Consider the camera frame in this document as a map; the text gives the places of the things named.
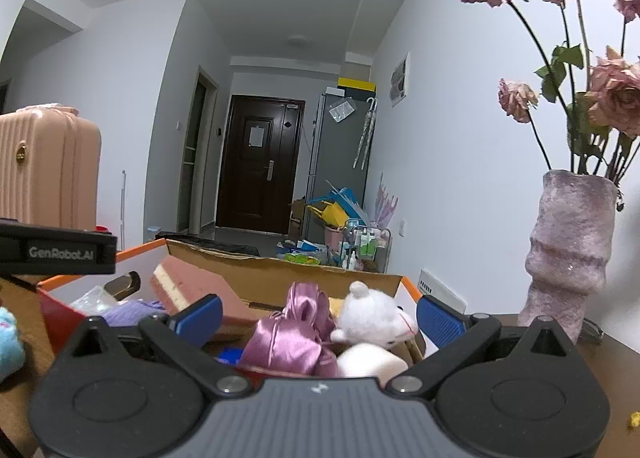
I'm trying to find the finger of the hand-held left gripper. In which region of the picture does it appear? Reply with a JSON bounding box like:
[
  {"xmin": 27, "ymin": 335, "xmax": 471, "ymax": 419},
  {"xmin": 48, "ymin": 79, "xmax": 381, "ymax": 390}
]
[{"xmin": 102, "ymin": 272, "xmax": 142, "ymax": 301}]

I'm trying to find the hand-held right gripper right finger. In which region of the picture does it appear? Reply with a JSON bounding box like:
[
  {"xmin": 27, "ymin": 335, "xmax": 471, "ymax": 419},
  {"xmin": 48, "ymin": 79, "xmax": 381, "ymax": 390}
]
[{"xmin": 386, "ymin": 295, "xmax": 588, "ymax": 394}]

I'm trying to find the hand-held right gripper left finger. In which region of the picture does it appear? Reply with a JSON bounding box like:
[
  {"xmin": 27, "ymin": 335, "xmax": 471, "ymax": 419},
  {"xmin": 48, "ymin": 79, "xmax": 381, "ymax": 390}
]
[{"xmin": 56, "ymin": 294, "xmax": 253, "ymax": 395}]

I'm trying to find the purple drawstring pouch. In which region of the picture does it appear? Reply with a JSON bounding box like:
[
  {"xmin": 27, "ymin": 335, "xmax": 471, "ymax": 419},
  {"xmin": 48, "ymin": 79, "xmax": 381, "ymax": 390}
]
[{"xmin": 100, "ymin": 299, "xmax": 168, "ymax": 329}]

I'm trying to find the pink layered sponge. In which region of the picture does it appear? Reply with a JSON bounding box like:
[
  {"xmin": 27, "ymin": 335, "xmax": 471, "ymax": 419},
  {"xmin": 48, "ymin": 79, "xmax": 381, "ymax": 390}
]
[{"xmin": 150, "ymin": 255, "xmax": 281, "ymax": 331}]

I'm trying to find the white plush toy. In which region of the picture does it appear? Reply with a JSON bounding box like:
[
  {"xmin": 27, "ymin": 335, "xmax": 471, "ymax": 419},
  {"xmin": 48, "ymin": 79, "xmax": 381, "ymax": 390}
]
[{"xmin": 330, "ymin": 281, "xmax": 420, "ymax": 350}]

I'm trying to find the white round puff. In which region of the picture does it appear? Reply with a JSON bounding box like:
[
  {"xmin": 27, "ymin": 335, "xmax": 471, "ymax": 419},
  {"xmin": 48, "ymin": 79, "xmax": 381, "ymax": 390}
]
[{"xmin": 336, "ymin": 343, "xmax": 410, "ymax": 384}]

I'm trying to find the purple satin scrunchie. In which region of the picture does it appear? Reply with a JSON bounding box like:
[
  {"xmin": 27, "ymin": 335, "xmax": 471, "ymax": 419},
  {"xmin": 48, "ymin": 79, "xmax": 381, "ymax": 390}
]
[{"xmin": 237, "ymin": 281, "xmax": 341, "ymax": 379}]

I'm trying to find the red cardboard box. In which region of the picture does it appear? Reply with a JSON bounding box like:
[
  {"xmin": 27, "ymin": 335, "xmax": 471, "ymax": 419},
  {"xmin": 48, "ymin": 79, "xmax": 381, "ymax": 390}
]
[{"xmin": 37, "ymin": 237, "xmax": 426, "ymax": 379}]

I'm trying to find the pink ribbed small suitcase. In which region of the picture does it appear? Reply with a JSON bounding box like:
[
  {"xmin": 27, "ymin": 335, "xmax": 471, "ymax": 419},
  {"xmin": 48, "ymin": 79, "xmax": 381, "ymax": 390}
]
[{"xmin": 0, "ymin": 102, "xmax": 102, "ymax": 231}]

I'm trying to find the blue star plush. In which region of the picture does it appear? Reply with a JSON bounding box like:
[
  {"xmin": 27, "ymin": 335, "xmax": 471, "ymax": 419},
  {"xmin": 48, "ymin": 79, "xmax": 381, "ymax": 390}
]
[{"xmin": 0, "ymin": 305, "xmax": 25, "ymax": 381}]

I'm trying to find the green snack bag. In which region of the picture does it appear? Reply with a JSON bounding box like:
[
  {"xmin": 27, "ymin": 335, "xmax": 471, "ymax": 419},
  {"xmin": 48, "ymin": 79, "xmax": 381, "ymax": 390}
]
[{"xmin": 277, "ymin": 248, "xmax": 321, "ymax": 265}]

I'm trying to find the pink plastic hangers bundle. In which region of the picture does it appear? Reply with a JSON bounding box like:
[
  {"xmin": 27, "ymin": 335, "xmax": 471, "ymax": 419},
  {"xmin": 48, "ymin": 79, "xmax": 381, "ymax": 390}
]
[{"xmin": 372, "ymin": 172, "xmax": 400, "ymax": 226}]

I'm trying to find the pink bucket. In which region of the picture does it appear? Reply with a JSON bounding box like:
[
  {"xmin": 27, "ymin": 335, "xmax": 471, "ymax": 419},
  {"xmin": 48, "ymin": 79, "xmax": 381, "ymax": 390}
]
[{"xmin": 324, "ymin": 224, "xmax": 348, "ymax": 251}]

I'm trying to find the brown cardboard box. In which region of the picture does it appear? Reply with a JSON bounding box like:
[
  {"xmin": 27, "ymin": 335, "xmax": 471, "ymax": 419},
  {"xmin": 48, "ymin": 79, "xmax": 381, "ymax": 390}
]
[{"xmin": 288, "ymin": 197, "xmax": 307, "ymax": 239}]

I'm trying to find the pink textured vase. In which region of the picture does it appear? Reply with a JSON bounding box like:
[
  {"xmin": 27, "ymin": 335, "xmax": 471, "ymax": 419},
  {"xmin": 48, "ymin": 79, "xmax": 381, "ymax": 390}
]
[{"xmin": 517, "ymin": 169, "xmax": 621, "ymax": 345}]

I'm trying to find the dark brown door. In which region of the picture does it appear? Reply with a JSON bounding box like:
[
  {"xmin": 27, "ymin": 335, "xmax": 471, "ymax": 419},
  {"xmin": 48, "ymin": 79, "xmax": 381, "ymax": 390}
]
[{"xmin": 216, "ymin": 94, "xmax": 307, "ymax": 234}]

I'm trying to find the yellow plastic dustpan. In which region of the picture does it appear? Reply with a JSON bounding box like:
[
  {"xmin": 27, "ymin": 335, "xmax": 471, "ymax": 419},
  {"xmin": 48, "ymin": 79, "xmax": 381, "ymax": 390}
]
[{"xmin": 306, "ymin": 202, "xmax": 348, "ymax": 229}]

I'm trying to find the blue plastic rack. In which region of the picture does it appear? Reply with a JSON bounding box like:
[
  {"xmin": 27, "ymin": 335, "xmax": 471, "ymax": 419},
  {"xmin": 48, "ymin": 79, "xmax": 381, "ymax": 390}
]
[{"xmin": 307, "ymin": 182, "xmax": 361, "ymax": 211}]

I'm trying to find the grey refrigerator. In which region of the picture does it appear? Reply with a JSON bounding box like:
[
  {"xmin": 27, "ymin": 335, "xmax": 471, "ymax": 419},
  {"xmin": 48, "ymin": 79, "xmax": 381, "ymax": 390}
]
[{"xmin": 306, "ymin": 91, "xmax": 378, "ymax": 239}]

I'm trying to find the clear folded umbrella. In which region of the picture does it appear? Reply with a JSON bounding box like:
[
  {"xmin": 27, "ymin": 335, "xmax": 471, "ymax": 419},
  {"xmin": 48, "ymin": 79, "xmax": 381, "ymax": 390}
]
[{"xmin": 352, "ymin": 98, "xmax": 378, "ymax": 170}]

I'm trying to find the clear plastic bag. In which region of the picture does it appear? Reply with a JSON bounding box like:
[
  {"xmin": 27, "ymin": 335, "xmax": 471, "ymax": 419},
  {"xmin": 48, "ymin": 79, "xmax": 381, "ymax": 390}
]
[{"xmin": 327, "ymin": 99, "xmax": 357, "ymax": 123}]

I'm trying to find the yellow and black box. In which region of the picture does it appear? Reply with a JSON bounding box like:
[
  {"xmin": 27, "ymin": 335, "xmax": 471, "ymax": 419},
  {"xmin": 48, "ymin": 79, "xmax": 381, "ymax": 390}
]
[{"xmin": 337, "ymin": 77, "xmax": 377, "ymax": 95}]

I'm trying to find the bunch of dried pink roses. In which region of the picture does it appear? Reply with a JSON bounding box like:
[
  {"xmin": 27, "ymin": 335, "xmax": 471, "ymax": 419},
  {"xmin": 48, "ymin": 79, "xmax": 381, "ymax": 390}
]
[{"xmin": 445, "ymin": 0, "xmax": 640, "ymax": 189}]

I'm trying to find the white wall vent box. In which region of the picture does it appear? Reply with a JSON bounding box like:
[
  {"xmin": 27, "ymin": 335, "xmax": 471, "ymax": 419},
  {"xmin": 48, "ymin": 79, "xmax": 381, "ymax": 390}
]
[{"xmin": 419, "ymin": 268, "xmax": 468, "ymax": 315}]

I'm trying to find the metal wire cart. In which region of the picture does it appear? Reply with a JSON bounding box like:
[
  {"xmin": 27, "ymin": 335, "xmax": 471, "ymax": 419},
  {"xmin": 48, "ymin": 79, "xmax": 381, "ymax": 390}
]
[{"xmin": 345, "ymin": 219, "xmax": 393, "ymax": 273}]

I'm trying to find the grey power cable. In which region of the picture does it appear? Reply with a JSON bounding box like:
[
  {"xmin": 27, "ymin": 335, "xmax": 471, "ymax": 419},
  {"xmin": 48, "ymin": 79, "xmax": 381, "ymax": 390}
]
[{"xmin": 580, "ymin": 321, "xmax": 606, "ymax": 344}]

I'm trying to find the side doorway frame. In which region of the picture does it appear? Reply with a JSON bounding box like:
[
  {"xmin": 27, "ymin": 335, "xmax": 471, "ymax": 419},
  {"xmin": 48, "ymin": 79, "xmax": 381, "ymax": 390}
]
[{"xmin": 177, "ymin": 66, "xmax": 221, "ymax": 236}]

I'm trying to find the white wall panel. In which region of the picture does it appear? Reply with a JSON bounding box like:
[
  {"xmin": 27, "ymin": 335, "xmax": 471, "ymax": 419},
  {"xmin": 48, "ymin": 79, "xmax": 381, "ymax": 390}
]
[{"xmin": 389, "ymin": 52, "xmax": 412, "ymax": 106}]

